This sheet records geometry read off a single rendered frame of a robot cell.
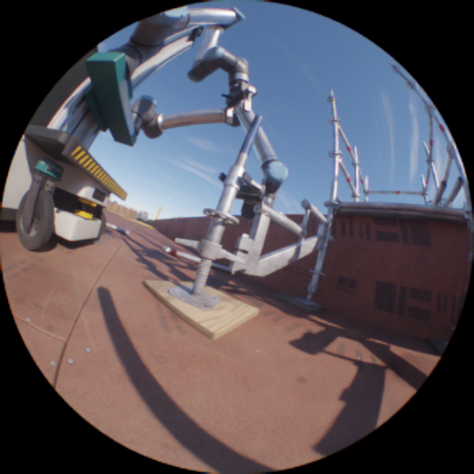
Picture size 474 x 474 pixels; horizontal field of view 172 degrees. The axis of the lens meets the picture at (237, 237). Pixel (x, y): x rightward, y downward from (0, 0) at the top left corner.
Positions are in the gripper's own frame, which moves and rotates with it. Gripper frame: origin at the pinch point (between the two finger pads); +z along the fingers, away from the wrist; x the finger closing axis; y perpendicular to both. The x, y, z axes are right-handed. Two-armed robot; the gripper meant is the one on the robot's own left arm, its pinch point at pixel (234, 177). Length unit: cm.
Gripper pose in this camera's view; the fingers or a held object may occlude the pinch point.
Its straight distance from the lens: 55.9
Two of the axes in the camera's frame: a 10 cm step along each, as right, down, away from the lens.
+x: 8.3, 2.1, -5.2
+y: 3.0, -9.5, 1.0
